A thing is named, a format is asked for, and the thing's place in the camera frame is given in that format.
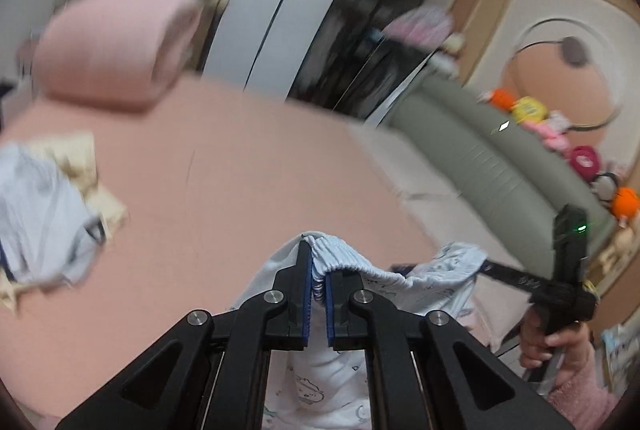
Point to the pink bed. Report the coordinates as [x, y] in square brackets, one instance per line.
[250, 160]

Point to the yellow plush toy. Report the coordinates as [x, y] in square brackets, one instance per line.
[529, 109]

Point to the magenta round plush toy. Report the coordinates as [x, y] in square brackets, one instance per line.
[584, 163]

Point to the person's right hand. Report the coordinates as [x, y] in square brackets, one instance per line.
[532, 350]

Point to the person's right forearm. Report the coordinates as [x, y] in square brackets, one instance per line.
[580, 400]

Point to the small white plush toy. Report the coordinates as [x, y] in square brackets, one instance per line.
[452, 44]

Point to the black and white plush toy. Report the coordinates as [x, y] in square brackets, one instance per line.
[606, 185]

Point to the light blue printed pants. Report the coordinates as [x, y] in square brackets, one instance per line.
[350, 267]

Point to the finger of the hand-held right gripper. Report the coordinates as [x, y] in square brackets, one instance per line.
[515, 280]

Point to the pink folded clothes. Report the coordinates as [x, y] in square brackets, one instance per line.
[420, 25]

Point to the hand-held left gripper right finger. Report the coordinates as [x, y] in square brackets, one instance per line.
[330, 310]

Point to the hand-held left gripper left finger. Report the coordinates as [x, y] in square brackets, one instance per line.
[306, 305]

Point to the pink plush toy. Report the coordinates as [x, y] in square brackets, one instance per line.
[550, 130]

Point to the pink pillow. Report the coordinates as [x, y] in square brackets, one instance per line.
[110, 45]

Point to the small orange plush toy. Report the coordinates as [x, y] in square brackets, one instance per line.
[501, 99]

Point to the dark glass cabinet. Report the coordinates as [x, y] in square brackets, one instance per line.
[350, 35]

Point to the beige doll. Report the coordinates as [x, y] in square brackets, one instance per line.
[620, 240]

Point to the round orange plush toy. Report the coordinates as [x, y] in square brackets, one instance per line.
[627, 204]

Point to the white wardrobe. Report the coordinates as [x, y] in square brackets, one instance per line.
[280, 10]

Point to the round wall lamp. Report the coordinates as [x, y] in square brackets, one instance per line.
[575, 50]

